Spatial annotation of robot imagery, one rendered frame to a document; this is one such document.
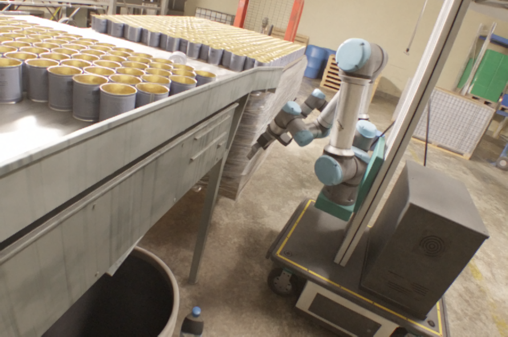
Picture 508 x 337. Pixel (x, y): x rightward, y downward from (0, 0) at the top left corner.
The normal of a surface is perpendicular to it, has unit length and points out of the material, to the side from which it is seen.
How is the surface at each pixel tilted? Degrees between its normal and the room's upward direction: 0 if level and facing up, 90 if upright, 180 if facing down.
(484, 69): 90
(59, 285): 90
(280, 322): 0
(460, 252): 90
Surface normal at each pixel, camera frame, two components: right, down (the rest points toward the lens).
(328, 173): -0.76, 0.23
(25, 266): 0.93, 0.33
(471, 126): -0.25, 0.33
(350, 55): -0.73, -0.02
